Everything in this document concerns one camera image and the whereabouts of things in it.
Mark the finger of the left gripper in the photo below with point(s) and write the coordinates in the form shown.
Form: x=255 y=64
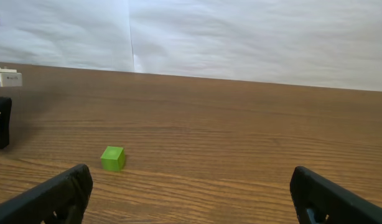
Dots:
x=1 y=124

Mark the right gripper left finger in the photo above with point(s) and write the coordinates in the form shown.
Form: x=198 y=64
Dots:
x=57 y=196

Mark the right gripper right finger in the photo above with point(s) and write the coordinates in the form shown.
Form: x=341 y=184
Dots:
x=321 y=193

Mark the green cube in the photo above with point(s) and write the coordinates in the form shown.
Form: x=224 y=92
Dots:
x=112 y=159

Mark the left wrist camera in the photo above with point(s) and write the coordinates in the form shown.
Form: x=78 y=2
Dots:
x=7 y=79

